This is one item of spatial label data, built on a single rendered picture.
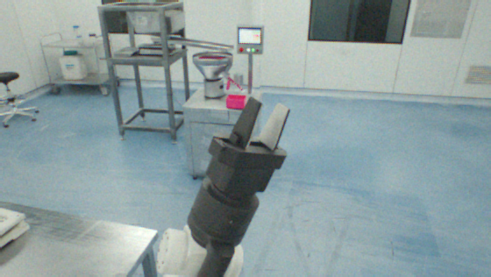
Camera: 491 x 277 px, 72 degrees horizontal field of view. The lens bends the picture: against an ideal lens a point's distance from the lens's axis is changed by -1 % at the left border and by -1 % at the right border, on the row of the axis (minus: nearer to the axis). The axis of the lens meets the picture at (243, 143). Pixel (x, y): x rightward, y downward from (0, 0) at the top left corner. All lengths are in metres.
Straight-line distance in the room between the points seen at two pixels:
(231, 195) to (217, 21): 5.24
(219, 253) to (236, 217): 0.05
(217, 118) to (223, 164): 2.49
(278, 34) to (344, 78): 1.24
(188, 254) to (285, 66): 5.19
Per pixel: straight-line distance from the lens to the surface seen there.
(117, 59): 3.94
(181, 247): 0.51
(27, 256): 1.47
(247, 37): 3.07
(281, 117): 0.47
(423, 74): 5.89
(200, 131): 3.02
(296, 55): 5.56
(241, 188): 0.46
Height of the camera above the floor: 1.80
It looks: 27 degrees down
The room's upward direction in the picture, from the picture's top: straight up
